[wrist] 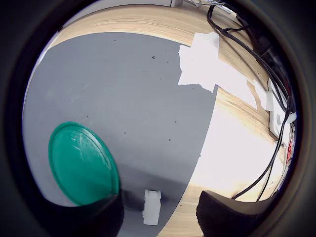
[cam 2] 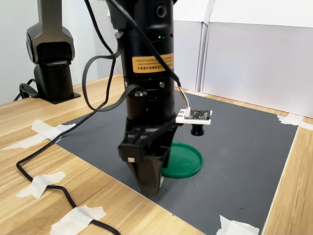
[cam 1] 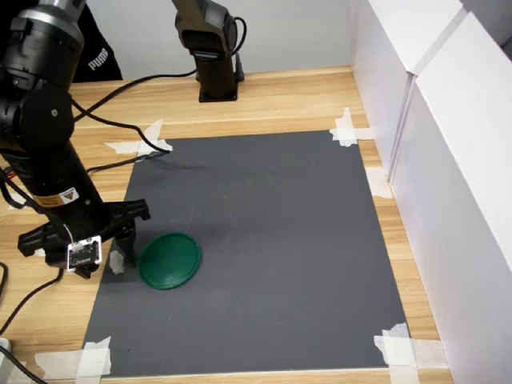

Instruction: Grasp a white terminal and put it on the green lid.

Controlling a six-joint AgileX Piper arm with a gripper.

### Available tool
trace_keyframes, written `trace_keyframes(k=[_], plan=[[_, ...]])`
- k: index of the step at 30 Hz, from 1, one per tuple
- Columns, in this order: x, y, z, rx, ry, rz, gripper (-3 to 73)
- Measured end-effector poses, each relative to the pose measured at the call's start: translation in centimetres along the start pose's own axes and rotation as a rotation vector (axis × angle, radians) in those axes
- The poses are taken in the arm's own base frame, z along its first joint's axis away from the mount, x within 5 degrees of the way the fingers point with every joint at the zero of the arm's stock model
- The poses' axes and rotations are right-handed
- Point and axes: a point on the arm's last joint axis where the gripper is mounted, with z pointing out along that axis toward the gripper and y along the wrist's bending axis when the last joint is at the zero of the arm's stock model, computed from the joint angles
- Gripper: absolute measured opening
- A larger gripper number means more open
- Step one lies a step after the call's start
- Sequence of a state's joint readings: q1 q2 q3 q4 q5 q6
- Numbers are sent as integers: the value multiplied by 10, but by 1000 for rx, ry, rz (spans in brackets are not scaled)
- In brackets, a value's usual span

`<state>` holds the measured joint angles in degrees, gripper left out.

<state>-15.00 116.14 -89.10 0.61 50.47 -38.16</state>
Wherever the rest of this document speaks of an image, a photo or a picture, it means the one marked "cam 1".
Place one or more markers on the small white camera box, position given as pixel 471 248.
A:
pixel 84 256

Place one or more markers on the white tape strip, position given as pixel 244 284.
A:
pixel 122 148

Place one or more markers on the round green lid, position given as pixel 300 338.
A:
pixel 170 262

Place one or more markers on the small white bracket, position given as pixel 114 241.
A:
pixel 5 345

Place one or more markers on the white tape piece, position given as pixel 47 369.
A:
pixel 378 182
pixel 16 198
pixel 96 358
pixel 155 128
pixel 344 134
pixel 400 352
pixel 39 252

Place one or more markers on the dark grey mat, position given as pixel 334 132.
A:
pixel 260 240

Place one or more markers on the person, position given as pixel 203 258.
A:
pixel 100 60

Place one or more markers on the white partition panel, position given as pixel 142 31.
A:
pixel 460 200
pixel 376 80

